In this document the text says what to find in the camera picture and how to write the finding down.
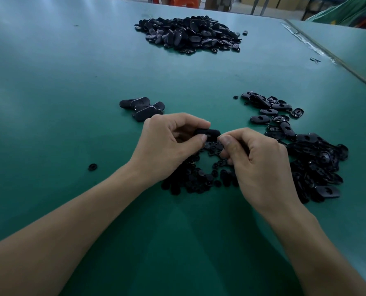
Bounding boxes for person's left forearm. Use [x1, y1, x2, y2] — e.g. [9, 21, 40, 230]
[0, 164, 150, 296]

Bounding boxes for pile of black oval shells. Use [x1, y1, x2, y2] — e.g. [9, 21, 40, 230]
[241, 91, 349, 204]

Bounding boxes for small open cardboard box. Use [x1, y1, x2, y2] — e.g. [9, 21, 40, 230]
[206, 0, 232, 11]

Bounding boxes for person's right hand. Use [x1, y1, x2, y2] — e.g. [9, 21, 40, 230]
[218, 127, 304, 222]

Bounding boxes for person's right forearm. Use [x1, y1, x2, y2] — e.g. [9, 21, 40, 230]
[272, 203, 366, 296]

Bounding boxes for green striped bag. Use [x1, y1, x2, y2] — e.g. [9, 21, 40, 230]
[308, 0, 366, 26]

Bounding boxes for pile of small black buttons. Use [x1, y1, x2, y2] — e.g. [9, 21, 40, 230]
[161, 140, 239, 195]

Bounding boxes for person's left hand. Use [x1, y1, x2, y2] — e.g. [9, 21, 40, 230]
[127, 113, 211, 186]

